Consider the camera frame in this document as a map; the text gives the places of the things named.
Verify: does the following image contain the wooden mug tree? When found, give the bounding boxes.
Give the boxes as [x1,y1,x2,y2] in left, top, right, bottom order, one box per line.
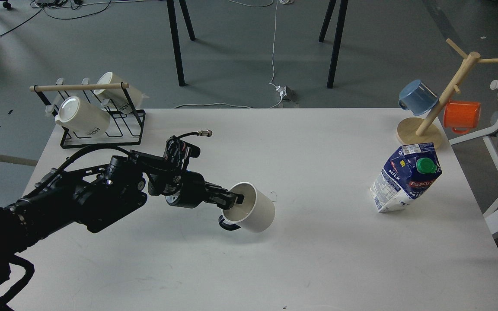
[396,38,498,147]

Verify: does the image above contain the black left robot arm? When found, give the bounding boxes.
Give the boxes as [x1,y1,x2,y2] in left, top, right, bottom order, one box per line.
[0,135,246,311]

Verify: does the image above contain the black table legs right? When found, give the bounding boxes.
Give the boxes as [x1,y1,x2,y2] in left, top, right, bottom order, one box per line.
[318,0,348,89]

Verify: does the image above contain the cream mug rear on rack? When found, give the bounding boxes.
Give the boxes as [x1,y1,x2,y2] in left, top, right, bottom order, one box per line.
[93,72,144,114]

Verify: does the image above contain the grey floor power socket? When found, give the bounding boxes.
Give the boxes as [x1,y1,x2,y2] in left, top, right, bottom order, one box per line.
[275,85,297,102]

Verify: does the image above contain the cream mug on rack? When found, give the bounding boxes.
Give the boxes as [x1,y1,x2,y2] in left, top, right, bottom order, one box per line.
[54,96,111,137]
[93,72,144,114]

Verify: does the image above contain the white mug black handle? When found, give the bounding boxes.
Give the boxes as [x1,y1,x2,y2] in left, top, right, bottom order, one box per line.
[219,182,275,233]

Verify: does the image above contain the black floor cable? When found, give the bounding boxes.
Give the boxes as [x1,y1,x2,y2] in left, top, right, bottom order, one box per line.
[0,0,112,57]

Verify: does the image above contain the black table legs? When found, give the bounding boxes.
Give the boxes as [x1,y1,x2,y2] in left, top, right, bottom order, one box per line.
[318,0,348,89]
[166,0,196,87]

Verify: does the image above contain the white power cable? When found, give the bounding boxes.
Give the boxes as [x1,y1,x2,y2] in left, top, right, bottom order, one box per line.
[173,0,295,109]

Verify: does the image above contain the blue milk carton green cap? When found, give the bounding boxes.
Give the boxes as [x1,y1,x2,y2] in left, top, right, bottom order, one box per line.
[369,142,442,213]

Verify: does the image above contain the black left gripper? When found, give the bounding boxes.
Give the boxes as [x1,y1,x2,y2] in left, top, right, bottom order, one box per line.
[164,171,245,210]

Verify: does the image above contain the black table legs left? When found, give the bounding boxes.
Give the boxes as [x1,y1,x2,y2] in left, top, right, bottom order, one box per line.
[166,0,196,87]

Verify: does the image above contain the black wire mug rack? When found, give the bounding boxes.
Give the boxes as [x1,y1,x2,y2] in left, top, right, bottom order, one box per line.
[29,82,146,149]

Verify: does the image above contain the cream mug front on rack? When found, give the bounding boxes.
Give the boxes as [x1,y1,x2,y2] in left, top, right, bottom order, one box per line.
[54,96,111,137]

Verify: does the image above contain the blue mug on tree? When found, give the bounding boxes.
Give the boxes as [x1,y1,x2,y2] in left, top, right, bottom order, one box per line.
[399,79,439,116]

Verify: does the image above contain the orange mug on tree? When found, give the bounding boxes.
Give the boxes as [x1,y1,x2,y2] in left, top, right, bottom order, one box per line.
[442,101,482,134]

